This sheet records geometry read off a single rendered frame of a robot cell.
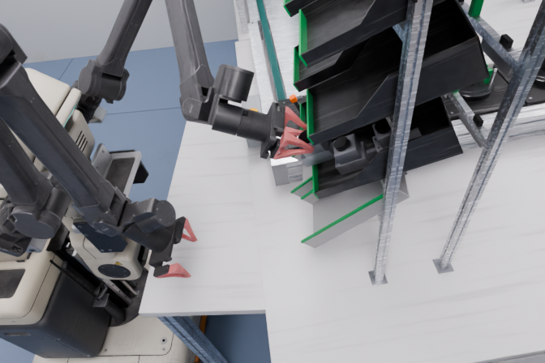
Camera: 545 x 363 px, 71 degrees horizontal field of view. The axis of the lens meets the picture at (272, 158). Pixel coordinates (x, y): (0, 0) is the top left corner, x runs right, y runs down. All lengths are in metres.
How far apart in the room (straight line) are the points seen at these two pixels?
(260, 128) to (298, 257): 0.48
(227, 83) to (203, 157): 0.69
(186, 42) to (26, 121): 0.34
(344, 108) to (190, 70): 0.32
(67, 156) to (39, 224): 0.20
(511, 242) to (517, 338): 0.25
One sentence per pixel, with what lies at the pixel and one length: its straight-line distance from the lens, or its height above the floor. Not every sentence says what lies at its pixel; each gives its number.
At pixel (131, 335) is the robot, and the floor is 0.28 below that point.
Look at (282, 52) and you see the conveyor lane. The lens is 1.69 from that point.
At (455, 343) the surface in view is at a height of 0.86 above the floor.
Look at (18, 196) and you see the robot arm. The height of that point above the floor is 1.32.
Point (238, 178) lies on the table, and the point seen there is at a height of 0.86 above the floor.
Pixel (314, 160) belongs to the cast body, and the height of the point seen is 1.24.
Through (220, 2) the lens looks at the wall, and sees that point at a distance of 3.55.
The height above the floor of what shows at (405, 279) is 0.86.
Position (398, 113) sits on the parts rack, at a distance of 0.59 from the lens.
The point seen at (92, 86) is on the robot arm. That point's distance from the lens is 1.13.
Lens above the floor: 1.83
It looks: 48 degrees down
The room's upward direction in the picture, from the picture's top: 12 degrees counter-clockwise
